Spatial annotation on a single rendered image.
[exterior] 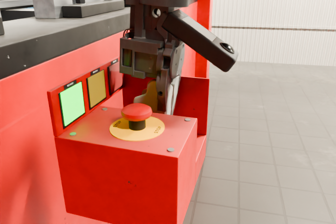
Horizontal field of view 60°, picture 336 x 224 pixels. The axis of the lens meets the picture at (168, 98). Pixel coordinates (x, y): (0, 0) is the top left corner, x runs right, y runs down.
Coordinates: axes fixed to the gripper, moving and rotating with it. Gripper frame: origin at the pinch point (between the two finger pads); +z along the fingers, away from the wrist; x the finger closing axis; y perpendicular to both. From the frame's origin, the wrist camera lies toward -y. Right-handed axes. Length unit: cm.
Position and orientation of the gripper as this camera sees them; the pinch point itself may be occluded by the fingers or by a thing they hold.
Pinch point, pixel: (167, 123)
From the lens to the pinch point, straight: 48.3
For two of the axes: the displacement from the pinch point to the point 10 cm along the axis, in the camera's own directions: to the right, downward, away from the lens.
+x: -2.9, 3.5, -8.9
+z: -0.8, 9.2, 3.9
